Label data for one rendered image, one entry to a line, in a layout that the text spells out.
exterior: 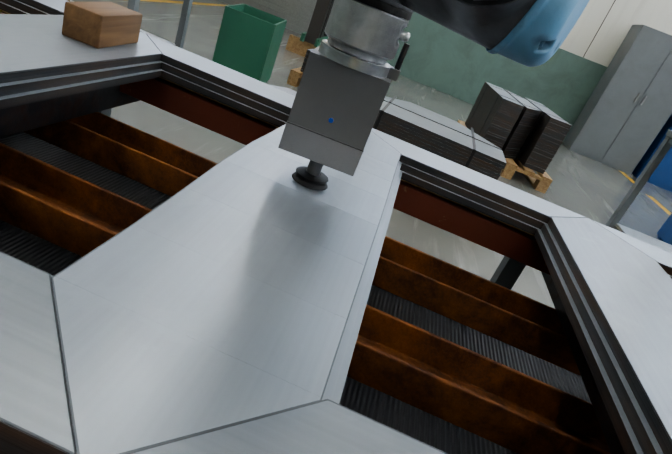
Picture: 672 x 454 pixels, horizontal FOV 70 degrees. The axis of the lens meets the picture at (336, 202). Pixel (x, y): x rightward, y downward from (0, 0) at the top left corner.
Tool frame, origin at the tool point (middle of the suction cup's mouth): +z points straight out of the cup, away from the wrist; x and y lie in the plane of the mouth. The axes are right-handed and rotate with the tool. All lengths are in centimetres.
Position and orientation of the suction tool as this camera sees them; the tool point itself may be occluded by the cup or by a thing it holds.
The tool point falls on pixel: (306, 190)
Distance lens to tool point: 54.9
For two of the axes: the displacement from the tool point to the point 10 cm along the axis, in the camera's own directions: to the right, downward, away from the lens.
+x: -1.1, 3.8, -9.2
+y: -9.3, -3.6, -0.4
